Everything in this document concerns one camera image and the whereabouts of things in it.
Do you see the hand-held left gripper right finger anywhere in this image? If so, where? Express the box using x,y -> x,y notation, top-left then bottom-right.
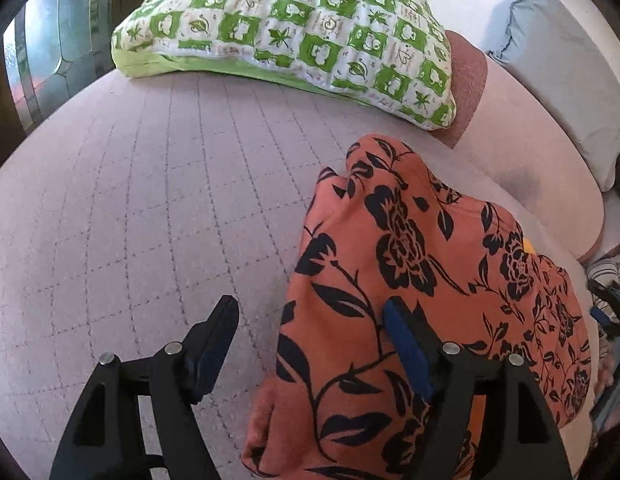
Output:
382,296 -> 573,480

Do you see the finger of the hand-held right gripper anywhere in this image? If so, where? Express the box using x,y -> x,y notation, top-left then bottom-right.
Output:
587,279 -> 620,341

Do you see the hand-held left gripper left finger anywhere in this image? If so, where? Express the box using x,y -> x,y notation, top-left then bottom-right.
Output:
50,295 -> 241,480

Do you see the orange floral blouse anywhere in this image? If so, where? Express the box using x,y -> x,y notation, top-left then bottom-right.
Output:
241,134 -> 593,480

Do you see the person's right hand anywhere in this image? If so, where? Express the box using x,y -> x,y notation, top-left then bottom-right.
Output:
595,340 -> 620,401

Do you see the small striped floral pillow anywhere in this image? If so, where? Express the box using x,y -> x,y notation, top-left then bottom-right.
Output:
585,244 -> 620,292

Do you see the bed with pink quilted sheet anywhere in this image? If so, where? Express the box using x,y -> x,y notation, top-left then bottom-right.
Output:
0,70 -> 608,480

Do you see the pink bolster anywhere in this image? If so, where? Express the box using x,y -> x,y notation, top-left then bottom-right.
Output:
445,30 -> 606,263

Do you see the grey-blue pillow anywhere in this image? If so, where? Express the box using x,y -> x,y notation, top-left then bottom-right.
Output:
485,0 -> 620,192

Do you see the dark wooden door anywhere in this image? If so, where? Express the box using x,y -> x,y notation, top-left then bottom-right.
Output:
0,0 -> 181,176

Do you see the green patterned pillow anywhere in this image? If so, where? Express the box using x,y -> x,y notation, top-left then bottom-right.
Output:
111,0 -> 458,132

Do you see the stained glass door window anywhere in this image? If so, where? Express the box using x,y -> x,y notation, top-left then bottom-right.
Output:
2,0 -> 115,133

